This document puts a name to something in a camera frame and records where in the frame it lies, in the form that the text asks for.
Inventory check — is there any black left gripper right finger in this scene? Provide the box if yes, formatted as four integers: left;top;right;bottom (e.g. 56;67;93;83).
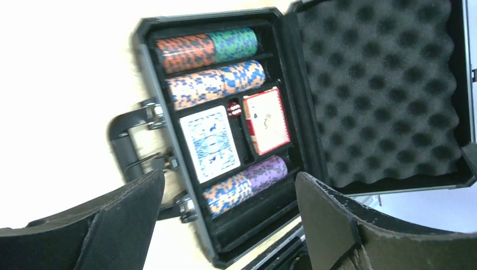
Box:
295;172;476;269

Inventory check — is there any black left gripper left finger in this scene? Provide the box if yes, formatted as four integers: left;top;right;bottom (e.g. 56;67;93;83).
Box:
1;170;165;269

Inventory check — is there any orange poker chip stack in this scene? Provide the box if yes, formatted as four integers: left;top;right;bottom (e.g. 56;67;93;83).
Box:
155;33;216;74

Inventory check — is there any red die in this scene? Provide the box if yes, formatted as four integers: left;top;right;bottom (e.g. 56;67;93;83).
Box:
227;102;242;117

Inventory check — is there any green poker chip stack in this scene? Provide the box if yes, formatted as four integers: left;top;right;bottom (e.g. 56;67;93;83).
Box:
206;28;258;63

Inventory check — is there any black poker set case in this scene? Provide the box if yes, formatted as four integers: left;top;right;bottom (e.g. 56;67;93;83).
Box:
107;1;476;269

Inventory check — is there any blue purple chip row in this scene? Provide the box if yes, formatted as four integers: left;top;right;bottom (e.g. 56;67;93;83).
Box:
202;155;289;219

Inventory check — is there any blue playing card deck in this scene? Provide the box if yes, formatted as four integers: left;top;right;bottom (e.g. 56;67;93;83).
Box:
179;106;241;183

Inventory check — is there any red playing card deck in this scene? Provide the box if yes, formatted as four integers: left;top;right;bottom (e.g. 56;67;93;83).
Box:
242;87;291;156

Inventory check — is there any blue orange chip row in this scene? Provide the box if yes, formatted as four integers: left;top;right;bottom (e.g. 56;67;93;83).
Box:
166;60;267;110

